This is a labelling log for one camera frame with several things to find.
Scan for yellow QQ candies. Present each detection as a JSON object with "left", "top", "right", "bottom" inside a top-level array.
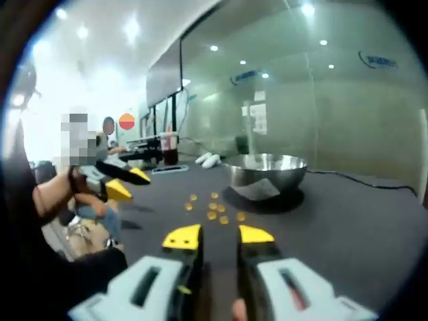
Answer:
[{"left": 185, "top": 191, "right": 247, "bottom": 225}]

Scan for stainless steel bowl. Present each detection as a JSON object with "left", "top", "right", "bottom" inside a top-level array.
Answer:
[{"left": 222, "top": 153, "right": 308, "bottom": 201}]

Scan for person's right hand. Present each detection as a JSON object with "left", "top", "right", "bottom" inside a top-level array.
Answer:
[{"left": 232, "top": 298, "right": 249, "bottom": 321}]

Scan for black desktop device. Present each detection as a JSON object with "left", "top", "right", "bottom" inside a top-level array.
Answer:
[{"left": 118, "top": 135, "right": 162, "bottom": 162}]

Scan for black tray on table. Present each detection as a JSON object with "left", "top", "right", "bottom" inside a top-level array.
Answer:
[{"left": 151, "top": 164, "right": 190, "bottom": 175}]

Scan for plastic cup with dark drink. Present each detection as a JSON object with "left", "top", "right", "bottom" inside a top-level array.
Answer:
[{"left": 159, "top": 131, "right": 180, "bottom": 166}]

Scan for dark table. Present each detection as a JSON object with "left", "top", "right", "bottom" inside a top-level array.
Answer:
[{"left": 112, "top": 159, "right": 425, "bottom": 321}]

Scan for person's black clothing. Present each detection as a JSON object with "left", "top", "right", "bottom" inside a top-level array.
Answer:
[{"left": 0, "top": 110, "right": 130, "bottom": 321}]

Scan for black box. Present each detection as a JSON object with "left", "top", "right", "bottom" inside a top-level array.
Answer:
[{"left": 235, "top": 134, "right": 250, "bottom": 155}]

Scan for paper notices on glass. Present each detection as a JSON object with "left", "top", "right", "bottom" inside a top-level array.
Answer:
[{"left": 241, "top": 90, "right": 268, "bottom": 135}]

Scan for red wall decoration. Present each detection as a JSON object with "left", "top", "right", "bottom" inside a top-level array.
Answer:
[{"left": 118, "top": 112, "right": 136, "bottom": 131}]

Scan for black cable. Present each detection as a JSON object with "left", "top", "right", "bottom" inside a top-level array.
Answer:
[{"left": 306, "top": 169, "right": 419, "bottom": 199}]

